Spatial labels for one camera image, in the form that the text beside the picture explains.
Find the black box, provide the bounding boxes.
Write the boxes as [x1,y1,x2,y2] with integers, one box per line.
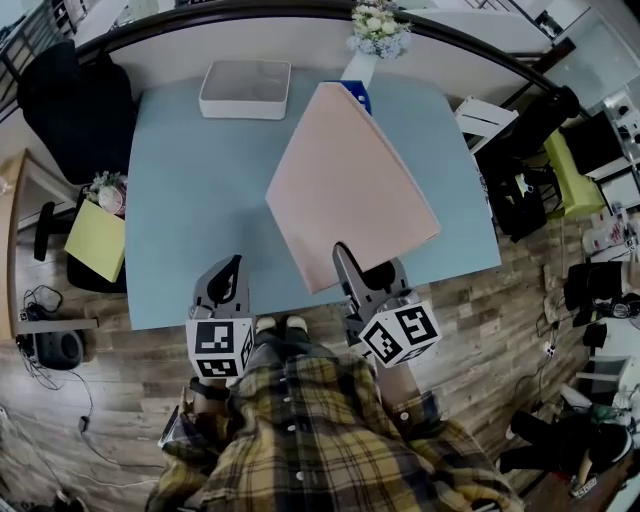
[562,110,639,178]

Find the white vase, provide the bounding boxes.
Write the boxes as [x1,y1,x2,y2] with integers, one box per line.
[340,49,377,84]

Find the black office chair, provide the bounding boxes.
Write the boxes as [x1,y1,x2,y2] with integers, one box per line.
[17,39,139,187]

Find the yellow-green flat box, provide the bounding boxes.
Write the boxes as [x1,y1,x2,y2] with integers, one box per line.
[63,198,127,284]

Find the black curved railing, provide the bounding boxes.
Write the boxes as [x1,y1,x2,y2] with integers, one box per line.
[73,0,582,102]

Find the person's left forearm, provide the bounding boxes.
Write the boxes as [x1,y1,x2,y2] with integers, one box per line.
[189,377,232,417]

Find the person's yellow plaid shirt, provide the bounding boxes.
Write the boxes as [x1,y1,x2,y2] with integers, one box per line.
[144,344,524,512]

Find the blue plastic file basket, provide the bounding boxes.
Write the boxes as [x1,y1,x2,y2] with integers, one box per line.
[323,79,374,116]

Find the white shelf unit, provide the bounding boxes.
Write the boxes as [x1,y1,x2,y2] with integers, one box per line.
[574,354,634,407]

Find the black armrest chair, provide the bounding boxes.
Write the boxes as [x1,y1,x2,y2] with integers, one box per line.
[33,199,129,295]

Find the black wristwatch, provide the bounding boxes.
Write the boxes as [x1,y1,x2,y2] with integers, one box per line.
[188,376,232,402]

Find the small flower pot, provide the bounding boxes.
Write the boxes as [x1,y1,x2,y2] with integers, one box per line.
[83,171,129,217]

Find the black round floor device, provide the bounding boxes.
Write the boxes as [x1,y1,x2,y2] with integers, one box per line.
[34,329,87,372]

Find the light wooden table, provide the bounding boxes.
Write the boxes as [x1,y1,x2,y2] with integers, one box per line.
[0,148,99,345]

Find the black floor cable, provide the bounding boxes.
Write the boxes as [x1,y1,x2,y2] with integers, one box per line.
[22,344,169,489]

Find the floral patterned cloth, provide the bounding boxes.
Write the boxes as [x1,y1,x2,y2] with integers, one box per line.
[477,164,497,222]

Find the white and blue flower bouquet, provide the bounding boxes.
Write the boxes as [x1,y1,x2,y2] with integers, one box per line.
[347,1,414,61]

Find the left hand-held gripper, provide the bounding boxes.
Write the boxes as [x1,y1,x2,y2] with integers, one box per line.
[185,253,256,380]

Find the metal wire shelf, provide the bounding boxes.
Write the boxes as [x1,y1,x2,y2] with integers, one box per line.
[0,0,77,104]

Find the white square tray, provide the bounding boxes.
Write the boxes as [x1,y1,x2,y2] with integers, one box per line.
[198,59,293,121]

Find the person's grey trousers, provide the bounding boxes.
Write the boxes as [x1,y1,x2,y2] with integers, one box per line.
[249,325,331,362]

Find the black phone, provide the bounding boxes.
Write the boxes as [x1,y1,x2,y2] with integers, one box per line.
[157,404,181,449]

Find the black bag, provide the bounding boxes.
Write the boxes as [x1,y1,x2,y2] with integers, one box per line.
[474,89,581,245]

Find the person's right forearm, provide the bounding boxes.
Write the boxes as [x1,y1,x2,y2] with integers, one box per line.
[377,360,422,412]

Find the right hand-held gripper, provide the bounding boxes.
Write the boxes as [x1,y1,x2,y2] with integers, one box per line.
[332,241,444,370]

